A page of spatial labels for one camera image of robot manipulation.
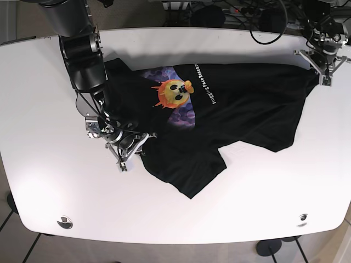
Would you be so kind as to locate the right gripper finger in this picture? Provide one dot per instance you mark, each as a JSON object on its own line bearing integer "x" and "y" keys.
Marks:
{"x": 122, "y": 166}

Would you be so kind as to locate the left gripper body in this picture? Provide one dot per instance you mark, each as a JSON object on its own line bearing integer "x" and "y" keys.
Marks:
{"x": 323, "y": 41}

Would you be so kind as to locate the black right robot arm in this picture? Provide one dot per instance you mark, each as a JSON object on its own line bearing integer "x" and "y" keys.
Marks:
{"x": 107, "y": 112}

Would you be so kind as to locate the right silver table grommet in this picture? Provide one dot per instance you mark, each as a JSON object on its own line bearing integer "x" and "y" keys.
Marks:
{"x": 302, "y": 220}

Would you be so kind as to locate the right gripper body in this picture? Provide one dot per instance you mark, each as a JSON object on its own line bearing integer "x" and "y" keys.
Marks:
{"x": 121, "y": 143}

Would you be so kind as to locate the silver table grommet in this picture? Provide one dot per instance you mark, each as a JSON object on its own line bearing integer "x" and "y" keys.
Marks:
{"x": 64, "y": 222}
{"x": 302, "y": 220}

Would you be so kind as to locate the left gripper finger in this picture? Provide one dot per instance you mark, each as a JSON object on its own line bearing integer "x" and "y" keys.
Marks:
{"x": 325, "y": 80}

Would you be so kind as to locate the black printed T-shirt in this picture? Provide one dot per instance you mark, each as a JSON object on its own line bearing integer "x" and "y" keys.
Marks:
{"x": 196, "y": 109}

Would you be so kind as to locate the left silver table grommet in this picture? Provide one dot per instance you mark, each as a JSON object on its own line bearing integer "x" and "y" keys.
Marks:
{"x": 64, "y": 222}

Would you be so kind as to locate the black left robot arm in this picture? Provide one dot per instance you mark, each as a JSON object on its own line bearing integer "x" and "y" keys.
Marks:
{"x": 325, "y": 12}

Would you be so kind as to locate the black round stand base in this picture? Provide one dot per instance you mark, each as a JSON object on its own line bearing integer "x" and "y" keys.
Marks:
{"x": 268, "y": 247}

